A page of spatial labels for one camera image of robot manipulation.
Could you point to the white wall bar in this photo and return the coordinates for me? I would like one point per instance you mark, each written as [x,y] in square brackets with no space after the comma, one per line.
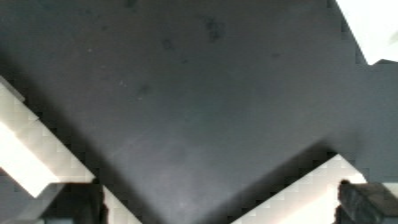
[37,158]
[303,205]

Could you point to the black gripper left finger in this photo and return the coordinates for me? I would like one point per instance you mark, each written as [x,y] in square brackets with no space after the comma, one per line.
[76,204]

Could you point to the white front wall bar right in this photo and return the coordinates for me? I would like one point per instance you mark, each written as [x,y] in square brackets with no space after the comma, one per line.
[303,205]

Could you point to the white front wall bar left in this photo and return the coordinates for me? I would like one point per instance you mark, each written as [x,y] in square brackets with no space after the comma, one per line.
[37,158]

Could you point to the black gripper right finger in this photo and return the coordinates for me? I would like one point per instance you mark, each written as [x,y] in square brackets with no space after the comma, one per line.
[369,203]

